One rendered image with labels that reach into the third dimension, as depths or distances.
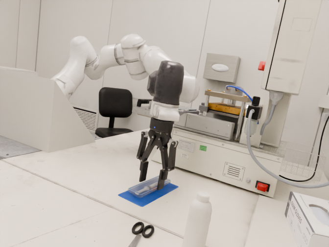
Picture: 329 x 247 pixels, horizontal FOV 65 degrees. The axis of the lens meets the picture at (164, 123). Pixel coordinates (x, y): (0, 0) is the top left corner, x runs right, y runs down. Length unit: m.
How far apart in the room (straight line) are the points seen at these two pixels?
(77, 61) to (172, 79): 0.72
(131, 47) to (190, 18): 1.76
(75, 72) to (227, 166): 0.85
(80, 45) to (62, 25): 2.51
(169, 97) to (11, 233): 0.52
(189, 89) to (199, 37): 1.97
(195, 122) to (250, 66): 1.64
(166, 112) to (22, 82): 0.73
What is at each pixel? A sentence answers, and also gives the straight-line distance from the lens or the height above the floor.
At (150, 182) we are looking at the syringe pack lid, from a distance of 0.92.
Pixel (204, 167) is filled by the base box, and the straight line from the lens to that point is 1.11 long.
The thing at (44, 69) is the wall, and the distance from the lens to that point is 4.10.
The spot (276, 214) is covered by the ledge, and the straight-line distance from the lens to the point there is 0.87.
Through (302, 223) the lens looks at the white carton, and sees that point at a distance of 0.72.
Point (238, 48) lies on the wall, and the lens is 2.71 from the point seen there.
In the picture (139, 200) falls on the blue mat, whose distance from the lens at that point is 0.84.
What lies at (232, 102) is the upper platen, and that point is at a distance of 1.20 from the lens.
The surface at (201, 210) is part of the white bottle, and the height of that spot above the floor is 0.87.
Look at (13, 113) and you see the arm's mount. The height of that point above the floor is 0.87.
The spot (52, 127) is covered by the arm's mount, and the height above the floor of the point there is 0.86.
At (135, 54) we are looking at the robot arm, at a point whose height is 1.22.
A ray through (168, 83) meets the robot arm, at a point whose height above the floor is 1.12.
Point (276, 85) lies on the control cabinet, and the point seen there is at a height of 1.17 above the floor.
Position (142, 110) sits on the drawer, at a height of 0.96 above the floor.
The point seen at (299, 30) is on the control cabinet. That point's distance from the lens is 1.05.
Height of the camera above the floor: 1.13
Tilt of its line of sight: 10 degrees down
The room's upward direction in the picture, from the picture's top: 9 degrees clockwise
